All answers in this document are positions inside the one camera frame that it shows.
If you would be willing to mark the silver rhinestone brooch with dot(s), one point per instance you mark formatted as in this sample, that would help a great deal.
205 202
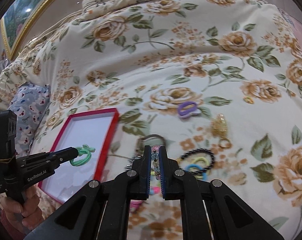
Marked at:
131 160

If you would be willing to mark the blue bear print pillow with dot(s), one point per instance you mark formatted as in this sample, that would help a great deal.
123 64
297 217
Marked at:
29 105

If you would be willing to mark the rose gold wrist watch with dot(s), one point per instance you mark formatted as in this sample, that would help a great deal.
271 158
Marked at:
151 140

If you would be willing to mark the red jewelry box tray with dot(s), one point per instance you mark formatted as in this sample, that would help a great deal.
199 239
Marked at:
91 133

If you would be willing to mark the left hand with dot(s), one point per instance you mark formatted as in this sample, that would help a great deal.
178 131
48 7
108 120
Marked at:
28 215

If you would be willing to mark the gold hair claw clip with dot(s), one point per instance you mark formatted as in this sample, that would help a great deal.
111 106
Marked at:
219 127

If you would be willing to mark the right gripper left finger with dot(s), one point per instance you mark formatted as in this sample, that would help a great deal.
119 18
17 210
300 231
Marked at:
133 184

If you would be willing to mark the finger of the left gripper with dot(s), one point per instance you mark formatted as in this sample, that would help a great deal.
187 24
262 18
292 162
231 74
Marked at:
61 156

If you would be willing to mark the floral bed blanket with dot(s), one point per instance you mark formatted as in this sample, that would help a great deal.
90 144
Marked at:
169 67

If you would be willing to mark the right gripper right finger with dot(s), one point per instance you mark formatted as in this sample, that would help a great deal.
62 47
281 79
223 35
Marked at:
177 184

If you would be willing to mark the gold framed painting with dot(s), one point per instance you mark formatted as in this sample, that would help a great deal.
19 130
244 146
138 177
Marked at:
17 22

